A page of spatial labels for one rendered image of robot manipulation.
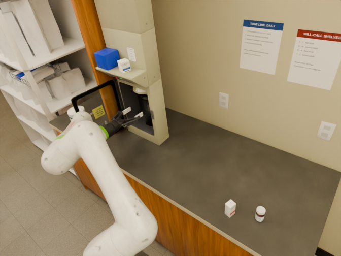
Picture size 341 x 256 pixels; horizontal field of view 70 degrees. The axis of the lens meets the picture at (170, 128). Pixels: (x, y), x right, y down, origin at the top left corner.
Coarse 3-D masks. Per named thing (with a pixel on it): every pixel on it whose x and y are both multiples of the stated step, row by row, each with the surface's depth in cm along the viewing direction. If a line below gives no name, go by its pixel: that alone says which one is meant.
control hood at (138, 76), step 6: (108, 72) 141; (114, 72) 139; (120, 72) 138; (126, 72) 137; (132, 72) 136; (138, 72) 135; (144, 72) 135; (126, 78) 132; (132, 78) 130; (138, 78) 133; (144, 78) 137; (138, 84) 138; (144, 84) 139
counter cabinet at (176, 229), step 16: (80, 160) 219; (80, 176) 251; (128, 176) 166; (96, 192) 244; (144, 192) 163; (160, 208) 161; (176, 208) 145; (160, 224) 177; (176, 224) 158; (192, 224) 142; (160, 240) 197; (176, 240) 174; (192, 240) 156; (208, 240) 141; (224, 240) 128
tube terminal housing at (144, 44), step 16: (112, 32) 137; (128, 32) 129; (144, 32) 126; (112, 48) 145; (144, 48) 129; (144, 64) 134; (160, 80) 149; (160, 96) 154; (160, 112) 160; (128, 128) 186; (160, 128) 166
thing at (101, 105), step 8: (104, 88) 157; (112, 88) 162; (88, 96) 152; (96, 96) 156; (104, 96) 160; (112, 96) 164; (72, 104) 147; (80, 104) 150; (88, 104) 154; (96, 104) 158; (104, 104) 162; (112, 104) 167; (88, 112) 156; (96, 112) 161; (104, 112) 165; (112, 112) 169; (96, 120) 163; (104, 120) 167
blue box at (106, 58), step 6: (108, 48) 144; (96, 54) 140; (102, 54) 137; (108, 54) 137; (114, 54) 141; (96, 60) 143; (102, 60) 139; (108, 60) 139; (114, 60) 142; (102, 66) 143; (108, 66) 140; (114, 66) 143
